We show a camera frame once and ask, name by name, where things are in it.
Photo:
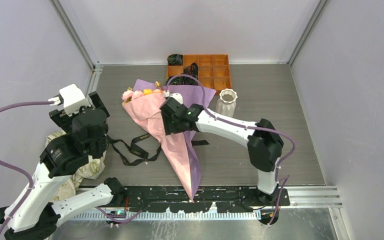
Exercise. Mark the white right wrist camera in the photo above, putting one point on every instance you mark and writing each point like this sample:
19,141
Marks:
177,96

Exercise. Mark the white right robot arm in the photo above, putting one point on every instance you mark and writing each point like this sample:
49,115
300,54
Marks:
263,143

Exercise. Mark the pink flower bouquet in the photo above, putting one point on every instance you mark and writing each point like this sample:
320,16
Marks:
142,104

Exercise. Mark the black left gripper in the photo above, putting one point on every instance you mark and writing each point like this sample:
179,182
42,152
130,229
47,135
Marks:
67,121

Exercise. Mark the black ribbon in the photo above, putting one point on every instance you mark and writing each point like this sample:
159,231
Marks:
134,149

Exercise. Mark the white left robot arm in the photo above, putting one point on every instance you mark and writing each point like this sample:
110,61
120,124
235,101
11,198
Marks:
34,215

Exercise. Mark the orange compartment tray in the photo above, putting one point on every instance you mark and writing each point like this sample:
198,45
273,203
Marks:
214,70

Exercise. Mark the white ribbed ceramic vase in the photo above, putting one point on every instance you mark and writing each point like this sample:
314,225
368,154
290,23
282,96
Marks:
226,104

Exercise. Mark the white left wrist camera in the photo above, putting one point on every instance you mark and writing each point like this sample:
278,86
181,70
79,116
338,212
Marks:
72,99

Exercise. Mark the patterned cream cloth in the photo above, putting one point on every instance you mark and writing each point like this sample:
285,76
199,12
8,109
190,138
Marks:
91,170

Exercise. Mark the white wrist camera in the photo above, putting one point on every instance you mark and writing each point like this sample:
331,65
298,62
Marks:
72,99
177,96

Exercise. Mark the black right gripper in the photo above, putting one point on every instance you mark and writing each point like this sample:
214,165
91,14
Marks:
169,127

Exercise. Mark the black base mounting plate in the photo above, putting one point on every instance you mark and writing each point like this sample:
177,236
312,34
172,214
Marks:
227,199

